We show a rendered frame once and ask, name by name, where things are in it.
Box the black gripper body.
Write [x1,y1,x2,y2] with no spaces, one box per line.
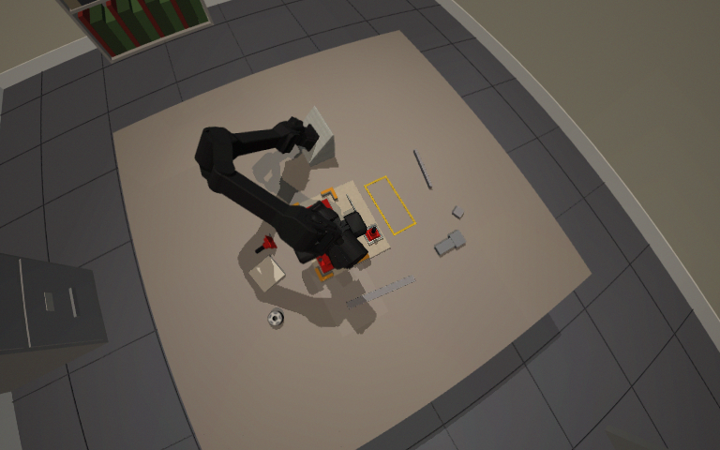
[294,211,368,264]

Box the beige square pad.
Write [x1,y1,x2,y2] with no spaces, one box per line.
[248,255,286,292]

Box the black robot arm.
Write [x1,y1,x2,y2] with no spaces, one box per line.
[195,117,368,270]

